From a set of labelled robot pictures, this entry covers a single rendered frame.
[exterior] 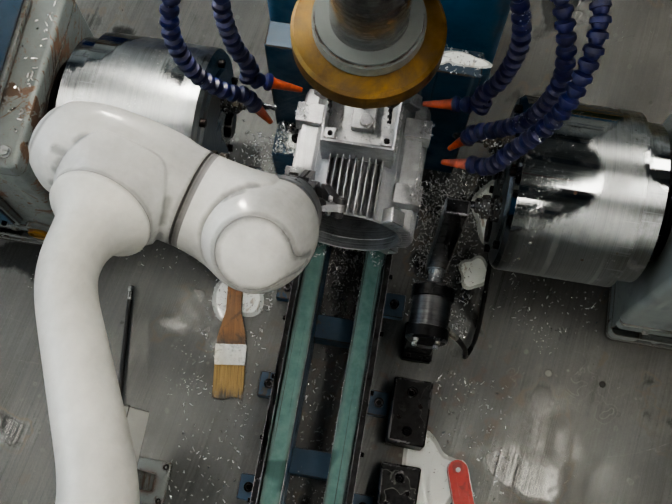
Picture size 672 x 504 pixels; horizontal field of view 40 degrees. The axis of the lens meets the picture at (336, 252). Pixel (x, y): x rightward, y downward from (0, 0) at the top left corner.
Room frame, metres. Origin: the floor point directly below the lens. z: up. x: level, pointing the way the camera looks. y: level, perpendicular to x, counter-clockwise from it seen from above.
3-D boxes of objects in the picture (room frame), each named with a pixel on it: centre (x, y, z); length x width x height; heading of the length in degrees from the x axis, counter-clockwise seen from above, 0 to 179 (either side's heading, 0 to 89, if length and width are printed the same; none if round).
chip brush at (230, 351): (0.31, 0.17, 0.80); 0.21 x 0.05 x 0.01; 177
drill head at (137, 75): (0.58, 0.31, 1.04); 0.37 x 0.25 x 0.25; 79
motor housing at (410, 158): (0.51, -0.03, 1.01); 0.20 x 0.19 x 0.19; 169
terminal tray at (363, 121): (0.55, -0.04, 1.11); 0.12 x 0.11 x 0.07; 169
